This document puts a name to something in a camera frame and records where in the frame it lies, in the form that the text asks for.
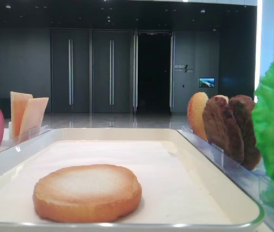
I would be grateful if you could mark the bread slice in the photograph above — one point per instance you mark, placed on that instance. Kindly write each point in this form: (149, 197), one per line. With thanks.
(87, 194)

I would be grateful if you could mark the inner brown meat patty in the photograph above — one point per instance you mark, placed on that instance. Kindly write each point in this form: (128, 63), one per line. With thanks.
(222, 129)

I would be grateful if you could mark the brown meat patty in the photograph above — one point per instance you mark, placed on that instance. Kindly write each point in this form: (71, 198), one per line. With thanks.
(242, 107)
(222, 129)

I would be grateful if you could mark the inner orange cheese slice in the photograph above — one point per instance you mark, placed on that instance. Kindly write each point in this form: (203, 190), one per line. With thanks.
(33, 114)

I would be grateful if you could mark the orange cheese slice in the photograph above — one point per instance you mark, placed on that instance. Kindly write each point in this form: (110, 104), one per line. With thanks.
(33, 114)
(18, 105)

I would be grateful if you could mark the outer brown meat patty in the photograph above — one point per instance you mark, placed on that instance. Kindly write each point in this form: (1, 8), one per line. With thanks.
(242, 107)

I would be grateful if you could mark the outer orange cheese slice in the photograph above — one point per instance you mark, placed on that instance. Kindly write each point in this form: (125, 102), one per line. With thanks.
(18, 105)

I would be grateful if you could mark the inner bun slice right rack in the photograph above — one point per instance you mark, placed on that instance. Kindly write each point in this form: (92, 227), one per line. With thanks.
(195, 109)

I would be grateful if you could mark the dark double door middle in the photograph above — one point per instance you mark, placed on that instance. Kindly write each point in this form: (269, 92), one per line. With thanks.
(111, 72)

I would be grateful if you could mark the dark double door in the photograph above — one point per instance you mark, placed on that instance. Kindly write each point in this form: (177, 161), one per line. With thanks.
(70, 71)
(111, 72)

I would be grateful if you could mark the white metal tray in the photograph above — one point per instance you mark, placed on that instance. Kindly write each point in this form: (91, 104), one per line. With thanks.
(182, 190)

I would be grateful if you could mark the dark double door left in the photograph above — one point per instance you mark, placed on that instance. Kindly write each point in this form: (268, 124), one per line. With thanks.
(70, 71)

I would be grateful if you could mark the small wall screen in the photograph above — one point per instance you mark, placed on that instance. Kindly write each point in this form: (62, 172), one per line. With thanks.
(206, 82)

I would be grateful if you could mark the long clear rail left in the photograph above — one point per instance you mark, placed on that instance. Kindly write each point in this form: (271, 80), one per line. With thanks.
(5, 144)

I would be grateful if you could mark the long clear rail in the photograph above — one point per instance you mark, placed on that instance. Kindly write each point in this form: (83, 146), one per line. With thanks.
(5, 144)
(255, 183)

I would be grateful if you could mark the long clear rail right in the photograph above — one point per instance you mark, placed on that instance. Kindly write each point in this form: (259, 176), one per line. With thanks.
(255, 183)

